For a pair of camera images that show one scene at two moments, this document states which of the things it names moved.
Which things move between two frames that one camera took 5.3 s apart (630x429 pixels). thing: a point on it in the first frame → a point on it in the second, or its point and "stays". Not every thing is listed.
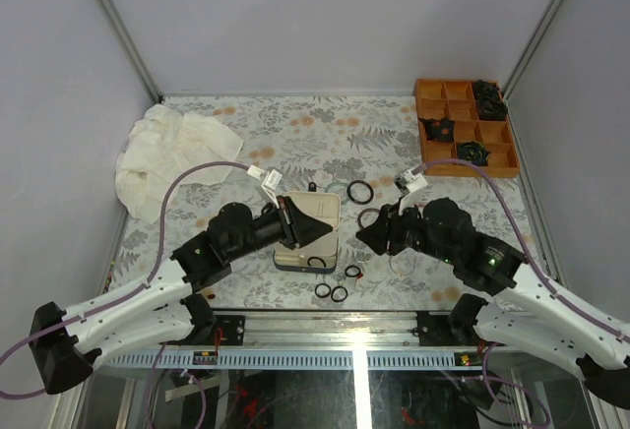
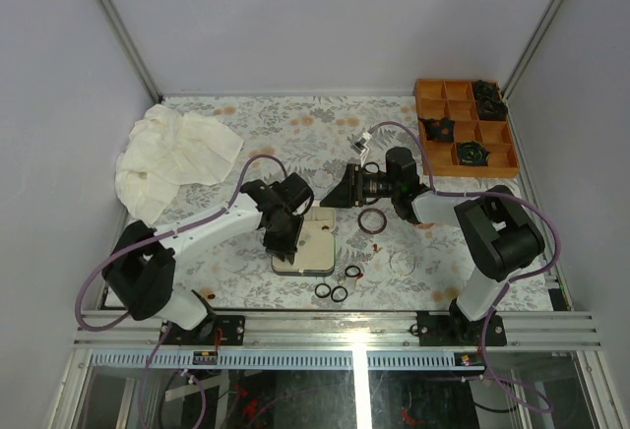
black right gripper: (376, 235) → (347, 194)
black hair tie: (352, 275) stays
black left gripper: (304, 228) → (285, 249)
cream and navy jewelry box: (319, 256) stays
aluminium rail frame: (344, 340) stays
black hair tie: (342, 287) stays
